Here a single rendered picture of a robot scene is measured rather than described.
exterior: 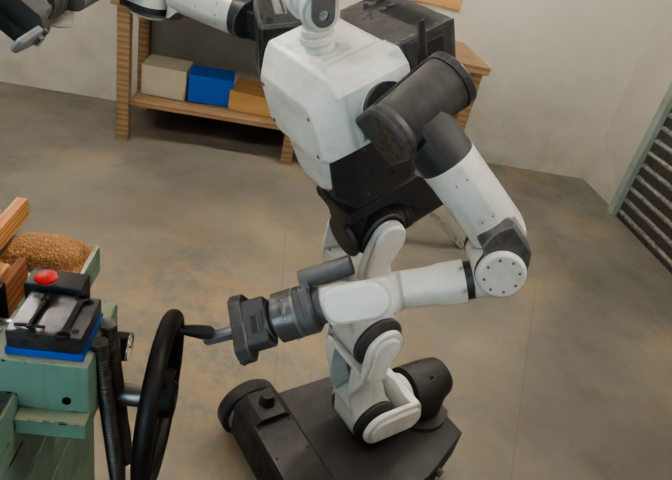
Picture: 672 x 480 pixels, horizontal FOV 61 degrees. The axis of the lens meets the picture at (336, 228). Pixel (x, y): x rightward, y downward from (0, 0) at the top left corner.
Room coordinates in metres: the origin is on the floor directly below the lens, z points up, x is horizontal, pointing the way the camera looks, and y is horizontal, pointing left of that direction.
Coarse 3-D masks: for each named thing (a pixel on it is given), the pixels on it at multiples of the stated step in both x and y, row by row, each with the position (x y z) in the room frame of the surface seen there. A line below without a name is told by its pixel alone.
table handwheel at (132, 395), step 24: (168, 312) 0.70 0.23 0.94; (168, 336) 0.63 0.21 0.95; (168, 360) 0.75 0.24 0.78; (144, 384) 0.56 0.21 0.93; (168, 384) 0.64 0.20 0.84; (144, 408) 0.53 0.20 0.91; (168, 408) 0.61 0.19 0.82; (144, 432) 0.52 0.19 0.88; (168, 432) 0.67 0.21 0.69; (144, 456) 0.50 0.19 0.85
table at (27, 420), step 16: (96, 256) 0.86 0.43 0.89; (80, 272) 0.79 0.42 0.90; (96, 272) 0.86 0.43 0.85; (0, 400) 0.50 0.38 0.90; (16, 400) 0.51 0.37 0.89; (96, 400) 0.56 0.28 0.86; (0, 416) 0.48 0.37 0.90; (16, 416) 0.50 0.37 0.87; (32, 416) 0.51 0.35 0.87; (48, 416) 0.51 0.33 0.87; (64, 416) 0.52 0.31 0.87; (80, 416) 0.53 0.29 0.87; (0, 432) 0.46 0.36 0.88; (16, 432) 0.50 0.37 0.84; (32, 432) 0.50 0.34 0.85; (48, 432) 0.50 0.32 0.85; (64, 432) 0.51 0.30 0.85; (80, 432) 0.51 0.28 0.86; (0, 448) 0.46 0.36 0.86
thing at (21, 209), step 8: (16, 200) 0.91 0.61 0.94; (24, 200) 0.91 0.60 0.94; (8, 208) 0.88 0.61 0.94; (16, 208) 0.88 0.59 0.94; (24, 208) 0.90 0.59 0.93; (0, 216) 0.84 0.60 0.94; (8, 216) 0.85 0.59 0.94; (16, 216) 0.87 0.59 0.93; (24, 216) 0.90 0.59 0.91; (0, 224) 0.82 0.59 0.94; (8, 224) 0.84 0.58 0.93; (16, 224) 0.87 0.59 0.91; (0, 232) 0.81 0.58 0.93; (8, 232) 0.83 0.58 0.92; (0, 240) 0.80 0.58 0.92; (8, 240) 0.83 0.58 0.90; (0, 248) 0.80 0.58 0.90
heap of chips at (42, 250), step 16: (16, 240) 0.81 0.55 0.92; (32, 240) 0.80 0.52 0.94; (48, 240) 0.81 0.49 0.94; (64, 240) 0.83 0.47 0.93; (0, 256) 0.78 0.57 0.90; (16, 256) 0.77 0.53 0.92; (32, 256) 0.78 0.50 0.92; (48, 256) 0.79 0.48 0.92; (64, 256) 0.80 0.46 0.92; (80, 256) 0.82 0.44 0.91
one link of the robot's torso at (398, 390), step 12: (384, 384) 1.32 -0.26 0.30; (396, 384) 1.29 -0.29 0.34; (408, 384) 1.30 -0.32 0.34; (396, 396) 1.28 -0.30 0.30; (408, 396) 1.26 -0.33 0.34; (396, 408) 1.20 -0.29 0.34; (408, 408) 1.21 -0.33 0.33; (420, 408) 1.25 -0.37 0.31; (372, 420) 1.15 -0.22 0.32; (384, 420) 1.16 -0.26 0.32; (396, 420) 1.18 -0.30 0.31; (408, 420) 1.21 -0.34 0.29; (372, 432) 1.13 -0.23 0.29; (384, 432) 1.16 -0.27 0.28; (396, 432) 1.19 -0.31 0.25
